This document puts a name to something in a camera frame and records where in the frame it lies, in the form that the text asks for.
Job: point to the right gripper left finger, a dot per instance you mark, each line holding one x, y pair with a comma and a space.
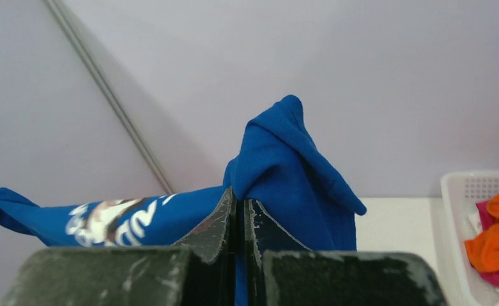
176, 249

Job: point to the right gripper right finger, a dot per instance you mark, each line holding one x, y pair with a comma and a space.
283, 271

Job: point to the blue printed t shirt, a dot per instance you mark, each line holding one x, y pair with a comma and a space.
278, 165

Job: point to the white plastic laundry basket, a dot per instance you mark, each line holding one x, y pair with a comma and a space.
461, 191

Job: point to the magenta garment in basket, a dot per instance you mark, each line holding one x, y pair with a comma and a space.
485, 222

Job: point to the left corner frame post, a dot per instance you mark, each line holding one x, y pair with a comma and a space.
68, 27

